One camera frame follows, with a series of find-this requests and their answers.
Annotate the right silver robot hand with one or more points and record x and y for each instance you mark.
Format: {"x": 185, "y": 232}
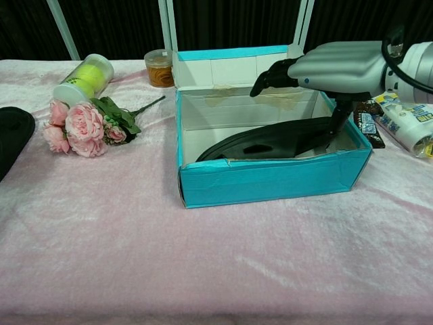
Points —
{"x": 338, "y": 69}

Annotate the black rubber slipper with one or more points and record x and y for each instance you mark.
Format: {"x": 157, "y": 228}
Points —
{"x": 270, "y": 140}
{"x": 13, "y": 139}

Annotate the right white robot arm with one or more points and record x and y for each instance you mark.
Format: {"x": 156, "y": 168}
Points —
{"x": 412, "y": 72}

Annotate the blue cardboard shoe box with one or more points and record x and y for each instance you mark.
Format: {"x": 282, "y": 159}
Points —
{"x": 270, "y": 183}

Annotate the brown snack bag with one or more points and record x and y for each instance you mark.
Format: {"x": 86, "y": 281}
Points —
{"x": 370, "y": 127}

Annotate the white plastic tissue pack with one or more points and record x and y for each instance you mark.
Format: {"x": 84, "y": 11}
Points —
{"x": 406, "y": 125}

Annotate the black curtain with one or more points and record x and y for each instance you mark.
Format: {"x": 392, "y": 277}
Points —
{"x": 236, "y": 23}

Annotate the clear jar of rubber bands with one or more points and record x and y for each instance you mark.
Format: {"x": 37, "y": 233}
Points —
{"x": 158, "y": 69}

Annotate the pink plush tablecloth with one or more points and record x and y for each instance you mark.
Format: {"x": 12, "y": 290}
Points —
{"x": 203, "y": 257}

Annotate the yellow tennis ball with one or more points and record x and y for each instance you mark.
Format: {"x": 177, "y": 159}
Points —
{"x": 87, "y": 78}

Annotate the clear tennis ball tube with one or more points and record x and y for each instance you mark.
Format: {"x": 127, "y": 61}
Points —
{"x": 84, "y": 79}

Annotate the pink artificial flower bouquet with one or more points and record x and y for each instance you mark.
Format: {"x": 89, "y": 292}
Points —
{"x": 84, "y": 130}

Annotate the white double frame post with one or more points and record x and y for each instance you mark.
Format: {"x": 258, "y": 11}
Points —
{"x": 168, "y": 23}
{"x": 303, "y": 20}

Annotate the slanted white frame post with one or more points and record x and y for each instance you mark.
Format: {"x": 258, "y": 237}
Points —
{"x": 62, "y": 28}

